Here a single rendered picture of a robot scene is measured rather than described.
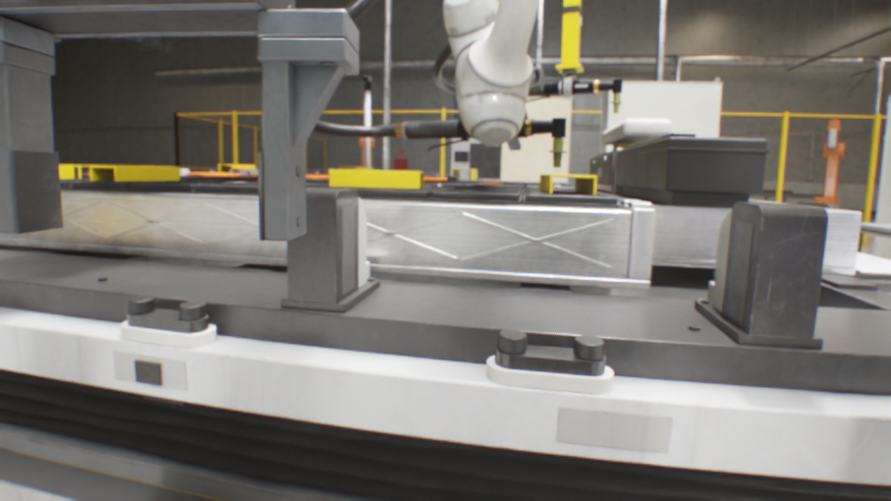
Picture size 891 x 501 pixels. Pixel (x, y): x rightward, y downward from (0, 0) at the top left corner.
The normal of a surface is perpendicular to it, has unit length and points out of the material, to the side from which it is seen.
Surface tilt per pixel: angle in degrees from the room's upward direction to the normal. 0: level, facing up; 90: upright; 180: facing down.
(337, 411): 90
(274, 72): 90
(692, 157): 90
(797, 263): 90
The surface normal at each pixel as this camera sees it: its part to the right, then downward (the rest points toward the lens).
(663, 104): -0.18, 0.11
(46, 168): 1.00, 0.02
